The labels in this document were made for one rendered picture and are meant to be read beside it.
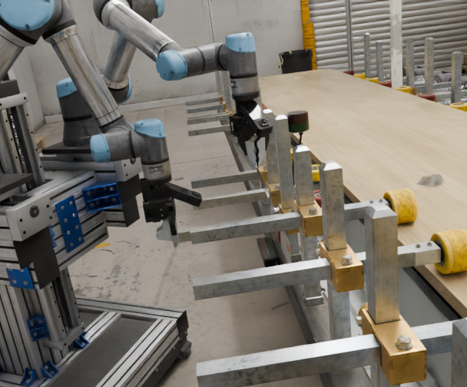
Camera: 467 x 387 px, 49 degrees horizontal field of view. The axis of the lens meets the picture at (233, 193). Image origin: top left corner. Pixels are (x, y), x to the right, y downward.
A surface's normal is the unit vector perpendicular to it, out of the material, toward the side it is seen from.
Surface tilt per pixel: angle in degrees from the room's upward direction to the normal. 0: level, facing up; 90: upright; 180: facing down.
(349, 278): 90
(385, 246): 90
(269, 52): 90
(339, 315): 90
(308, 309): 0
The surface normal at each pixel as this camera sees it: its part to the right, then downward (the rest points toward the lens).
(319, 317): -0.12, -0.94
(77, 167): -0.39, 0.35
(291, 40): 0.12, 0.31
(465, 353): -0.99, 0.15
